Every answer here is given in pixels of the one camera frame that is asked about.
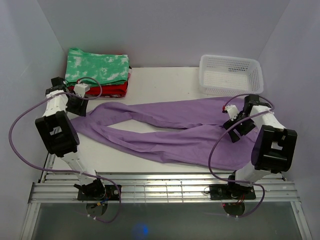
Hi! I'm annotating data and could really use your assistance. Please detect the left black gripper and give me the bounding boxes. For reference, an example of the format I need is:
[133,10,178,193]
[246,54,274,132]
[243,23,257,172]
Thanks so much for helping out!
[65,91,90,117]

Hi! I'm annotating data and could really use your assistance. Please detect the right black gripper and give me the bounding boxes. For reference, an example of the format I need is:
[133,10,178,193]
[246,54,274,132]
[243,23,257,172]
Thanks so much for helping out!
[223,111,256,143]

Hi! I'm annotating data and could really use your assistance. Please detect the purple trousers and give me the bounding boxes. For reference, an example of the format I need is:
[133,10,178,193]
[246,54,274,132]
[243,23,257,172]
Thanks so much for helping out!
[71,97,259,171]

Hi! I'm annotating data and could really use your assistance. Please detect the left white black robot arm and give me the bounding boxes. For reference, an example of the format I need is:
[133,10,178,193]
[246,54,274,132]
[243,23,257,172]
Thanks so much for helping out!
[35,77,106,200]

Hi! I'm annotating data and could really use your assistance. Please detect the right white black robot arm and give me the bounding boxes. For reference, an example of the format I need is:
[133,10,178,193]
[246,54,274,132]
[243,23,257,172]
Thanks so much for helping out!
[222,94,298,199]

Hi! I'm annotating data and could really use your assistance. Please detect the green white patterned folded garment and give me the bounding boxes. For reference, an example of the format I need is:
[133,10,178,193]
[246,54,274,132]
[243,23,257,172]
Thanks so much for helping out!
[64,48,130,87]

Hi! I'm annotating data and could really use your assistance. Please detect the red folded garment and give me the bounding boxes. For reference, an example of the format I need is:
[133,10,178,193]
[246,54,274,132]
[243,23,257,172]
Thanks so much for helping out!
[61,65,133,98]

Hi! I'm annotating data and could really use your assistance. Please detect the white perforated plastic basket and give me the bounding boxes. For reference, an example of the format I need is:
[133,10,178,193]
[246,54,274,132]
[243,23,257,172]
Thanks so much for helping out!
[198,54,264,97]

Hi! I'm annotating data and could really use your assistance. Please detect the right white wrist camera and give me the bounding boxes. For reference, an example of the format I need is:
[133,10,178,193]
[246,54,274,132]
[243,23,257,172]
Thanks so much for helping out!
[222,104,240,121]

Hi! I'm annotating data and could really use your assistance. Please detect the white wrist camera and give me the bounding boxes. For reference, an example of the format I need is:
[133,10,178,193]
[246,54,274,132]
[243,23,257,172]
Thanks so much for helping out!
[73,83,90,98]
[222,104,240,121]

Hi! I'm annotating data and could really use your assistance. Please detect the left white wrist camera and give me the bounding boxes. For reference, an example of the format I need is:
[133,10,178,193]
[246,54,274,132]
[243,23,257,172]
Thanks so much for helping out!
[73,83,90,98]

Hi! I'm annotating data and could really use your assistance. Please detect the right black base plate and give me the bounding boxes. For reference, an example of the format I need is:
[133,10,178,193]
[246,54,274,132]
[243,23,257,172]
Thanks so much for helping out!
[209,183,256,200]

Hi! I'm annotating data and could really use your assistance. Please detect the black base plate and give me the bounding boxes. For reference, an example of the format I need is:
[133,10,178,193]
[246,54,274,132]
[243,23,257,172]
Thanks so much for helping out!
[209,183,256,200]
[76,184,122,201]

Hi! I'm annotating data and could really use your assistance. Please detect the aluminium rail frame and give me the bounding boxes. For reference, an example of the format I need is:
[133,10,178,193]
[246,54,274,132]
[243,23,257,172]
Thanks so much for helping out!
[20,94,313,240]

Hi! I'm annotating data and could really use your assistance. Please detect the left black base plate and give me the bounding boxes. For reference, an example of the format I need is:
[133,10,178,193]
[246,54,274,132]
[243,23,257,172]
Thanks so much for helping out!
[76,184,122,201]

